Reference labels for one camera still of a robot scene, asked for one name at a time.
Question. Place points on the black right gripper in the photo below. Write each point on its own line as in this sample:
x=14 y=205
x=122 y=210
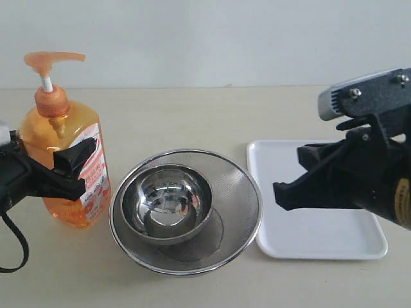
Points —
x=372 y=172

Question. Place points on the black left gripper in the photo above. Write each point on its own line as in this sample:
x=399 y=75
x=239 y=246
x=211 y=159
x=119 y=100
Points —
x=23 y=176

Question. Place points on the orange dish soap pump bottle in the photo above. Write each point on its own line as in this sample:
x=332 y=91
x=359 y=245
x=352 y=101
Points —
x=58 y=123

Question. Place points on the small stainless steel bowl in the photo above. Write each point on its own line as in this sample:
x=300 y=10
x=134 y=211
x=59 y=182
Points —
x=166 y=204

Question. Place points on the white rectangular plastic tray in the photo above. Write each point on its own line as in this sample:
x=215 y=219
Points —
x=307 y=233

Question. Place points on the steel mesh strainer basket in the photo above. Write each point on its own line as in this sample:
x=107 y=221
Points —
x=234 y=221

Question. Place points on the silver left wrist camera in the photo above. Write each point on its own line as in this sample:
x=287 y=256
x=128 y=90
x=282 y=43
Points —
x=5 y=137

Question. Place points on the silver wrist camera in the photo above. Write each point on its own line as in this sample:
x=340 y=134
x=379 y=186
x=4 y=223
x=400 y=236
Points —
x=377 y=104
x=5 y=137

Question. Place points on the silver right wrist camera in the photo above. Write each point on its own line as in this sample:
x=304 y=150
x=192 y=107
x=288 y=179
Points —
x=377 y=104

